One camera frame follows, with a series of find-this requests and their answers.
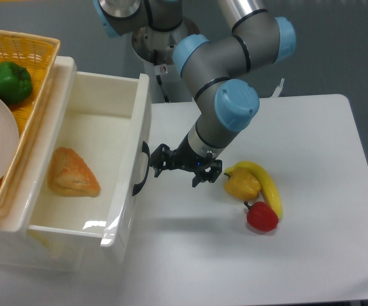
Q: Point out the green bell pepper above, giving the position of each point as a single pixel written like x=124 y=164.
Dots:
x=15 y=83

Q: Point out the white drawer cabinet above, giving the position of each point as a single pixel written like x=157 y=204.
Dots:
x=20 y=243

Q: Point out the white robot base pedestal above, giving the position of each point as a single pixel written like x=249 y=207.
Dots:
x=155 y=49

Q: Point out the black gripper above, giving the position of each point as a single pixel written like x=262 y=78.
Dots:
x=205 y=167

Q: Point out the croissant pastry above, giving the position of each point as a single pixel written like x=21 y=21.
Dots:
x=69 y=175

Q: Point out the red bell pepper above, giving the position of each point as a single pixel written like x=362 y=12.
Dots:
x=261 y=216

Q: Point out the yellow woven basket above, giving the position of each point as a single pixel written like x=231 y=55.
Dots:
x=25 y=64

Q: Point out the yellow bell pepper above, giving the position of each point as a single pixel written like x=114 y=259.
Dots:
x=241 y=184

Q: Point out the yellow banana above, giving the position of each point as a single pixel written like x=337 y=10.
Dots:
x=268 y=187

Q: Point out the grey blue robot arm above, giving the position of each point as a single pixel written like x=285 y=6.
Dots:
x=211 y=71

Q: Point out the white top drawer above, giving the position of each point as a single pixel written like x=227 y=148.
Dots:
x=107 y=122

